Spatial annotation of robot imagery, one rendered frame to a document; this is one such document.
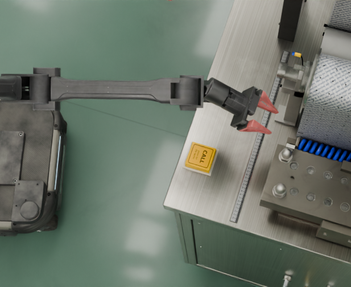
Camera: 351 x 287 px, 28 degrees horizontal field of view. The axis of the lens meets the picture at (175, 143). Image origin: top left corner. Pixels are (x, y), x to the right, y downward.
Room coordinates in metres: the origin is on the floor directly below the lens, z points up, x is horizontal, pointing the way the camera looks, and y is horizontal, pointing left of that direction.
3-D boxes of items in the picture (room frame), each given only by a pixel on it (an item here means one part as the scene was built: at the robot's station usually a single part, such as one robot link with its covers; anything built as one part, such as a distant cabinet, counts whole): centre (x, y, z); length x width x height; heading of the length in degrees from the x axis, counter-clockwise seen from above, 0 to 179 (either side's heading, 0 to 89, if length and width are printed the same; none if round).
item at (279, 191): (0.48, -0.25, 1.05); 0.04 x 0.04 x 0.04
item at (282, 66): (0.75, -0.29, 1.18); 0.04 x 0.02 x 0.04; 153
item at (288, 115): (0.73, -0.32, 1.05); 0.06 x 0.05 x 0.31; 63
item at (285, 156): (0.57, -0.28, 1.05); 0.04 x 0.04 x 0.04
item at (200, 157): (0.65, -0.07, 0.91); 0.07 x 0.07 x 0.02; 63
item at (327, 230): (0.36, -0.38, 0.96); 0.10 x 0.03 x 0.11; 63
